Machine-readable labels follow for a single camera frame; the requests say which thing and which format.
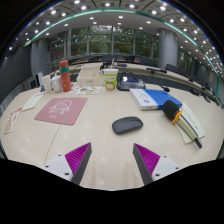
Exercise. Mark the stack of white paper cups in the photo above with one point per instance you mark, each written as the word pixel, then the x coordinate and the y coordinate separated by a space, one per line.
pixel 46 84

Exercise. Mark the black computer mouse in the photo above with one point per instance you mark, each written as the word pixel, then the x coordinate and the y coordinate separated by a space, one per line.
pixel 127 125

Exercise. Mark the dark office chairs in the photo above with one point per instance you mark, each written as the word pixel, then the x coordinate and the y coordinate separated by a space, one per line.
pixel 170 67

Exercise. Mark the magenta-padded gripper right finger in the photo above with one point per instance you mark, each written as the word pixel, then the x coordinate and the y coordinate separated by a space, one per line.
pixel 163 166

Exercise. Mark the curved conference table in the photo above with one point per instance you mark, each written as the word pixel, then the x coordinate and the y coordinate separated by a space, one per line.
pixel 156 75

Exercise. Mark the white flat panel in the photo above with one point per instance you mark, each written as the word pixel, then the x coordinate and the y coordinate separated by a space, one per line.
pixel 40 79

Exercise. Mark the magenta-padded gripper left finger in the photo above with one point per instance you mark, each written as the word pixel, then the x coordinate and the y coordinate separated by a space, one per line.
pixel 59 165

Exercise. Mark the blue and white book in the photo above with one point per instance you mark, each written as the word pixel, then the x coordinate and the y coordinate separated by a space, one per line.
pixel 160 96

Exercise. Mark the ceiling lights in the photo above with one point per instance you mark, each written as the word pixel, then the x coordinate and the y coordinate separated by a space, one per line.
pixel 107 4

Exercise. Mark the pink printed mouse pad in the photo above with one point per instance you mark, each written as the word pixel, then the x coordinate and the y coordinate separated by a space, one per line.
pixel 75 115

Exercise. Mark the red thermos bottle green band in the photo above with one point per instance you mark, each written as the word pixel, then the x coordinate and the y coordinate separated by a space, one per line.
pixel 65 78

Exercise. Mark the white desk organizer box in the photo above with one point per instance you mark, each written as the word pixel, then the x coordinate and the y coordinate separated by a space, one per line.
pixel 88 78

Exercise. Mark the green printed cup with straw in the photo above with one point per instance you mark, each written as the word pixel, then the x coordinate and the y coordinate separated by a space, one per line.
pixel 110 80

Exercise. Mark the red and white magazine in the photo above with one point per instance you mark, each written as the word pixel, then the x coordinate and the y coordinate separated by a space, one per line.
pixel 12 120

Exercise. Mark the white lidded mug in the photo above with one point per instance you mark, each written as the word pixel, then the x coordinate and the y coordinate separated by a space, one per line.
pixel 56 84

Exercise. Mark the black desktop device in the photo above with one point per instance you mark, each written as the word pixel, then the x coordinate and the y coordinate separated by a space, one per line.
pixel 130 84

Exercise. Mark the white printed paper sheet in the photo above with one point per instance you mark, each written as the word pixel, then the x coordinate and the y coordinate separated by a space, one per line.
pixel 32 101

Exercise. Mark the colourful sticker sheet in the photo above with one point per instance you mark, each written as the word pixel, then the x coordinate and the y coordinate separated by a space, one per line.
pixel 85 90

